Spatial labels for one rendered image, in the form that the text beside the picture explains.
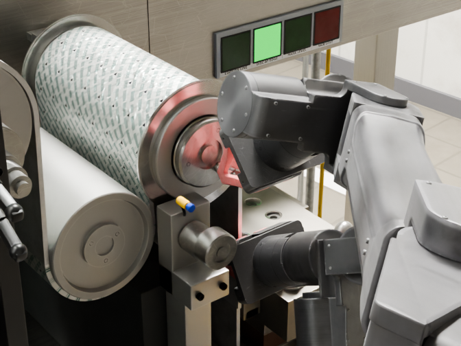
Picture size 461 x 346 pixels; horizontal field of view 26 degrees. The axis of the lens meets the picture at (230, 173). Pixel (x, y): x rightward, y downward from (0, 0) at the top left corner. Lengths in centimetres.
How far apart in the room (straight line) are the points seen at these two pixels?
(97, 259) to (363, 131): 39
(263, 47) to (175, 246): 54
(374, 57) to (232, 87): 111
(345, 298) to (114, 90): 33
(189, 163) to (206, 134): 3
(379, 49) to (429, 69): 224
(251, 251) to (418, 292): 70
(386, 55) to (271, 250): 96
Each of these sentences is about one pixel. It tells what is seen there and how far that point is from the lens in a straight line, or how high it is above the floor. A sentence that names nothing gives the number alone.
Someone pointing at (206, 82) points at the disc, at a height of 132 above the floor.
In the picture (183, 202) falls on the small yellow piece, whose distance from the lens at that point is 98.
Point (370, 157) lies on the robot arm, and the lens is 67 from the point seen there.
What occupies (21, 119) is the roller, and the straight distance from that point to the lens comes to 93.
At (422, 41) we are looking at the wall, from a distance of 416.
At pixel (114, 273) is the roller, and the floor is 113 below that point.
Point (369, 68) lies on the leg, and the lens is 196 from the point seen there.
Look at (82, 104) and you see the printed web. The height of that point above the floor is 127.
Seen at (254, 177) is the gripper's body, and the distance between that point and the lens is 93.
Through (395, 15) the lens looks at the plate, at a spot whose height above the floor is 117.
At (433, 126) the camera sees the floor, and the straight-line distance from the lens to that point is 405.
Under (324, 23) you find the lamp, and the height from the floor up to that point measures 119.
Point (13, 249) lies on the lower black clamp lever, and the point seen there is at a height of 133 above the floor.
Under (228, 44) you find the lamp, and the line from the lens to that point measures 146.
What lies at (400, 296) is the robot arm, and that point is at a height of 150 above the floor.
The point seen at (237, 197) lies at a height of 117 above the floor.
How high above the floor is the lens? 172
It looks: 28 degrees down
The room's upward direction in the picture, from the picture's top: straight up
